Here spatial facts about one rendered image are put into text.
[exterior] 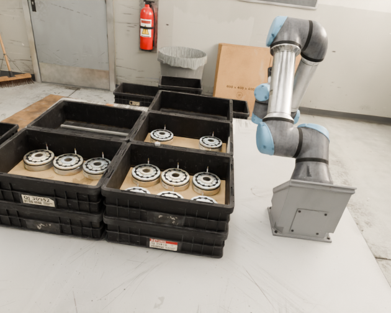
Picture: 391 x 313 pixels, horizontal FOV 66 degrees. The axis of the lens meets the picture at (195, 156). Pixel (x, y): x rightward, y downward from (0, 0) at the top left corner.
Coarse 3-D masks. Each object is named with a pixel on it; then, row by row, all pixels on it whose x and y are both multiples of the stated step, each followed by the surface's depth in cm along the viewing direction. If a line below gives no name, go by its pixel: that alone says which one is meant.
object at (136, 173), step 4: (144, 164) 114; (148, 164) 115; (136, 168) 112; (152, 168) 112; (156, 168) 113; (132, 172) 109; (136, 172) 110; (156, 172) 111; (136, 176) 107; (140, 176) 108; (144, 176) 108; (148, 176) 108; (152, 176) 109; (156, 176) 108; (144, 180) 106; (148, 180) 107
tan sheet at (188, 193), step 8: (128, 176) 112; (160, 176) 114; (192, 176) 116; (128, 184) 108; (136, 184) 108; (160, 184) 110; (224, 184) 114; (152, 192) 106; (160, 192) 106; (176, 192) 107; (184, 192) 108; (192, 192) 108; (224, 192) 110; (216, 200) 106; (224, 200) 106
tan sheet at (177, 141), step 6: (174, 138) 140; (180, 138) 141; (186, 138) 142; (192, 138) 142; (174, 144) 136; (180, 144) 137; (186, 144) 137; (192, 144) 138; (198, 144) 138; (222, 144) 141; (222, 150) 136
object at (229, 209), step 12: (132, 144) 113; (144, 144) 113; (120, 156) 105; (216, 156) 112; (228, 156) 112; (108, 180) 93; (108, 192) 89; (120, 192) 89; (132, 192) 89; (168, 204) 89; (180, 204) 89; (192, 204) 88; (204, 204) 88; (216, 204) 88
